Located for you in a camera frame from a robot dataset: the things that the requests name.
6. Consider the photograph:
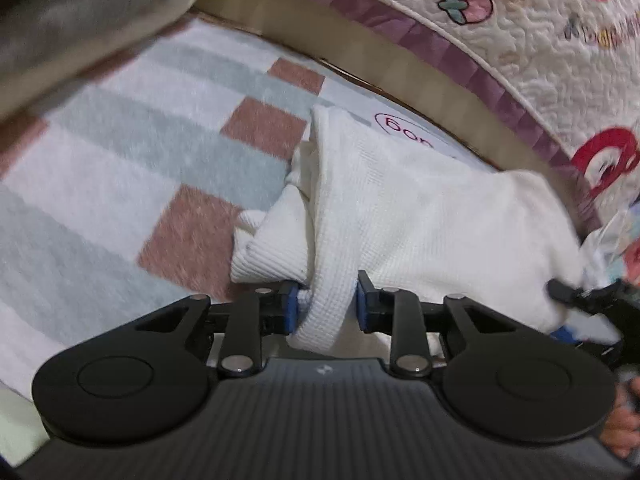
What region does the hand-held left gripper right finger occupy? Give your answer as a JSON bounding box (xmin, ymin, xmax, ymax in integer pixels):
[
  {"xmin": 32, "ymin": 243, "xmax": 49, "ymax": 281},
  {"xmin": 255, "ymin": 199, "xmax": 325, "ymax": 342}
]
[{"xmin": 356, "ymin": 270, "xmax": 518, "ymax": 378}]

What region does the person's right hand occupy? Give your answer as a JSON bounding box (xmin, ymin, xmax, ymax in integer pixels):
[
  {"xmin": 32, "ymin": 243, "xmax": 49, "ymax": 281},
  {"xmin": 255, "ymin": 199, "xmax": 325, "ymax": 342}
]
[{"xmin": 600, "ymin": 377, "xmax": 640, "ymax": 461}]

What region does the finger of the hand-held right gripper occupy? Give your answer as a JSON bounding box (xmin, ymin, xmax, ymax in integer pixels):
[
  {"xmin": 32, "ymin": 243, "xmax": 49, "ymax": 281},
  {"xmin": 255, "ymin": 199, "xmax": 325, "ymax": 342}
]
[
  {"xmin": 549, "ymin": 325, "xmax": 621, "ymax": 358},
  {"xmin": 547, "ymin": 280, "xmax": 626, "ymax": 311}
]

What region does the checked printed blanket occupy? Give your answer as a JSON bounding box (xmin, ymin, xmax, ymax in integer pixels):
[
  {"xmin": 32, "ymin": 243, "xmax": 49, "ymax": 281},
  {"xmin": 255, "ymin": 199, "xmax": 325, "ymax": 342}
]
[{"xmin": 0, "ymin": 15, "xmax": 483, "ymax": 403}]

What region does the quilted cover with red print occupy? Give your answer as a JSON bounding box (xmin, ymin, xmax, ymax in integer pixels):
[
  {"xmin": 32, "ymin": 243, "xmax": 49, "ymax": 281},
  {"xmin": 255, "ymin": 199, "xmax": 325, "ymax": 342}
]
[{"xmin": 245, "ymin": 0, "xmax": 640, "ymax": 241}]

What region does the tan mattress side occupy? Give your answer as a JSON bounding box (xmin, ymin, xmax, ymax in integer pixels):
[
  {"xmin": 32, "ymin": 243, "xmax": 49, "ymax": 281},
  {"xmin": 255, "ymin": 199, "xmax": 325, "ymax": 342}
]
[{"xmin": 192, "ymin": 0, "xmax": 582, "ymax": 203}]

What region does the clear plastic bag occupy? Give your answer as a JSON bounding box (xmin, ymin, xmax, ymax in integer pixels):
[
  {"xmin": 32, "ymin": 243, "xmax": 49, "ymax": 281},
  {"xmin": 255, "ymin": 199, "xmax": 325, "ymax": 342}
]
[{"xmin": 580, "ymin": 205, "xmax": 640, "ymax": 291}]

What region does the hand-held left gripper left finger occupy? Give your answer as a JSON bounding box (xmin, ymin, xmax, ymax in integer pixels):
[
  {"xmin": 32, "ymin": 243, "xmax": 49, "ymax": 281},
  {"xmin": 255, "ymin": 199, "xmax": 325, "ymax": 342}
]
[{"xmin": 135, "ymin": 282, "xmax": 301, "ymax": 378}]

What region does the white waffle-knit shirt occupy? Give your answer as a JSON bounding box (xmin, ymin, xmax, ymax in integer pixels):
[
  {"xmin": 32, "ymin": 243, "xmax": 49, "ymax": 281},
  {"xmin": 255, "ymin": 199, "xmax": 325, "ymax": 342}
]
[{"xmin": 230, "ymin": 105, "xmax": 592, "ymax": 357}]

